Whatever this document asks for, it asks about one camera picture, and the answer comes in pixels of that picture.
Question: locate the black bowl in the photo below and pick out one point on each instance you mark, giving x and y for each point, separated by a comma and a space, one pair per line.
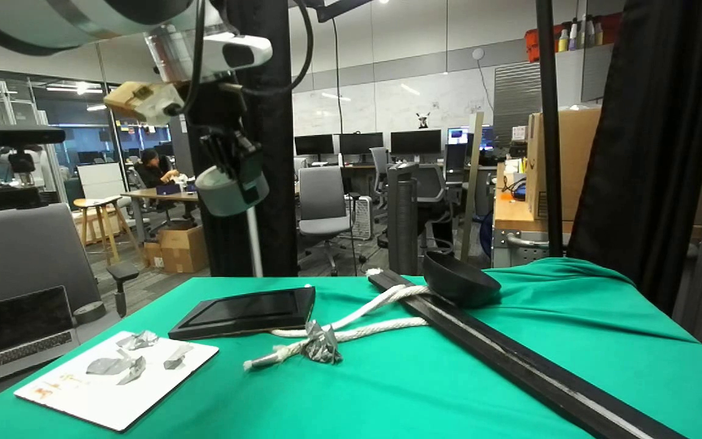
459, 281

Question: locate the grey metal clip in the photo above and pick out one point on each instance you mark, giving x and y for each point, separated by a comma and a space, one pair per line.
324, 345

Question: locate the black vertical pole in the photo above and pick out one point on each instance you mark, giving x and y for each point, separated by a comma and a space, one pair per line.
550, 122

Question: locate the grey laptop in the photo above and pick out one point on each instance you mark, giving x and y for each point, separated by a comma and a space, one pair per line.
10, 330

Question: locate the small white board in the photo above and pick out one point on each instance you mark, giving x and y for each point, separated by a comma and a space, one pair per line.
101, 181

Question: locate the yellow wrist camera mount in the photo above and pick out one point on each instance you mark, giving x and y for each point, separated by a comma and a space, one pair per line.
146, 99

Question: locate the wooden stick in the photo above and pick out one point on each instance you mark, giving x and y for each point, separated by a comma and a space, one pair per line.
472, 186

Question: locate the black computer monitor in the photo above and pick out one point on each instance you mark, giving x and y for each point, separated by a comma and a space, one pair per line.
361, 145
415, 142
316, 145

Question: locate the grey masking tape roll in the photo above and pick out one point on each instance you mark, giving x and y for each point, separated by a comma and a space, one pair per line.
233, 199

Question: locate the narrow black curtain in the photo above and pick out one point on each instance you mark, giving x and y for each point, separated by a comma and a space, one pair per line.
651, 136

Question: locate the white printed booklet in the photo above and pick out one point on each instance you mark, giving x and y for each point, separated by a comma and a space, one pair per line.
99, 381

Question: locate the wooden stool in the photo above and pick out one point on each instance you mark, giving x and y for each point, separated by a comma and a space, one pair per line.
104, 216

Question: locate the long black bar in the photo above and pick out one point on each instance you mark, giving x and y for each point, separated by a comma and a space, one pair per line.
514, 356

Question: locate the black camera bar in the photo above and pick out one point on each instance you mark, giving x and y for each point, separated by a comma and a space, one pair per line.
10, 135

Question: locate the grey chair back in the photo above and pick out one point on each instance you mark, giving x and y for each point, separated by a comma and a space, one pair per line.
25, 252

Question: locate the black workbench with wooden top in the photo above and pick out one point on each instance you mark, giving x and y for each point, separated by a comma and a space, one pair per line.
514, 212

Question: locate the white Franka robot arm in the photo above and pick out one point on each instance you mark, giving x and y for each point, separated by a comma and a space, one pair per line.
42, 14

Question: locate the shelf with bottles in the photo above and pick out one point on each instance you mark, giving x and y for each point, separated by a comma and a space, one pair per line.
566, 38

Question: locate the seated person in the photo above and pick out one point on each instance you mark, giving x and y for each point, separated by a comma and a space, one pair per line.
157, 167

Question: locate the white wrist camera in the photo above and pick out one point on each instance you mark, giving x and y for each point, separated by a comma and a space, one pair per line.
221, 51

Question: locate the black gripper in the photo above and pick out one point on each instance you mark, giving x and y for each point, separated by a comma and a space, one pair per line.
218, 111

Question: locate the black cylinder post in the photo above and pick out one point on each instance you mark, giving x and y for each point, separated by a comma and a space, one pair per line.
403, 216

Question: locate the green table cloth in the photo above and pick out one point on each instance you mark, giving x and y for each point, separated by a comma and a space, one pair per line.
415, 391

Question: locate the cardboard shipping box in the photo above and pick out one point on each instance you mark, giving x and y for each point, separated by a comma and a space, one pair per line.
572, 155

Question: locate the grey office chair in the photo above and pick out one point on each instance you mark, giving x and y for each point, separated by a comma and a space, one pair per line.
324, 202

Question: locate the small cardboard box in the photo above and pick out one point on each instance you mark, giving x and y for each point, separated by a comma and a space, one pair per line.
179, 249

